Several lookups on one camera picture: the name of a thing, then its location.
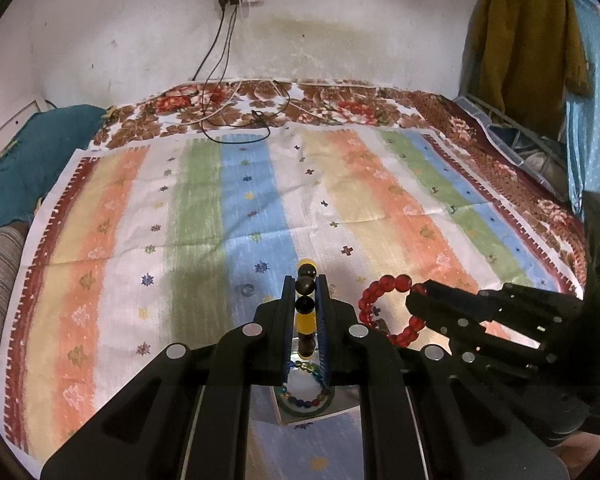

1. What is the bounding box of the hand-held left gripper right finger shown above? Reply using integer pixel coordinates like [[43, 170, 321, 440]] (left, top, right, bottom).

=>
[[316, 275, 571, 480]]

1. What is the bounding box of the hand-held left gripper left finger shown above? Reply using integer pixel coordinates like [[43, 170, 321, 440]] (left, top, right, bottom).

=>
[[40, 276, 297, 480]]

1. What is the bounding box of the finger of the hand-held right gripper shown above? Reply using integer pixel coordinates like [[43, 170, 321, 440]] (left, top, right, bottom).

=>
[[406, 296, 552, 367], [422, 281, 584, 332]]

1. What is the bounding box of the yellow black bead bracelet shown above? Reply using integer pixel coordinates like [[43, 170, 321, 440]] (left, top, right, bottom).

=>
[[294, 258, 319, 360]]

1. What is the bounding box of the red bead bracelet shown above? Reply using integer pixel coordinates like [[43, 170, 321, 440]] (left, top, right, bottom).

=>
[[357, 273, 429, 347]]

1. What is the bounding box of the multicoloured glass bead bracelet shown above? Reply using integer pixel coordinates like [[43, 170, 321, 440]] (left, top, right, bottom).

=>
[[281, 359, 332, 410]]

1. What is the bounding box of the colourful striped mat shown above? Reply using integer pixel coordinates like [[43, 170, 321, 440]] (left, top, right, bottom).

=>
[[0, 121, 587, 471]]

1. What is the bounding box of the blue printed hanging cloth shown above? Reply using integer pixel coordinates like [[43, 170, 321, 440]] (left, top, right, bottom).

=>
[[562, 0, 600, 221]]

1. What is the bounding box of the brown floral bedsheet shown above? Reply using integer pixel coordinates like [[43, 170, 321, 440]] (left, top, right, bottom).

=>
[[0, 79, 588, 301]]

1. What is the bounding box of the mustard hanging garment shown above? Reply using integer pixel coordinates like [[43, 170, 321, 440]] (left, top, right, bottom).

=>
[[461, 0, 593, 141]]

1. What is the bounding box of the teal pillow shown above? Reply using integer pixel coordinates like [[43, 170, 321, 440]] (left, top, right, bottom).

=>
[[0, 105, 110, 237]]

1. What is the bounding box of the white headboard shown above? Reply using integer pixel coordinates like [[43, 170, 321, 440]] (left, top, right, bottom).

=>
[[0, 94, 48, 161]]

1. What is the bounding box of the metal bed rail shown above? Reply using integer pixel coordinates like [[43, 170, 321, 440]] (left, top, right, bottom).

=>
[[455, 92, 571, 196]]

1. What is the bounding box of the white cable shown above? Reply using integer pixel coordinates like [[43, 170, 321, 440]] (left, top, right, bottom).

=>
[[180, 2, 293, 133]]

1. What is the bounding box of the black cable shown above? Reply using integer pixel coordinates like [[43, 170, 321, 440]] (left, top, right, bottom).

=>
[[187, 2, 288, 146]]

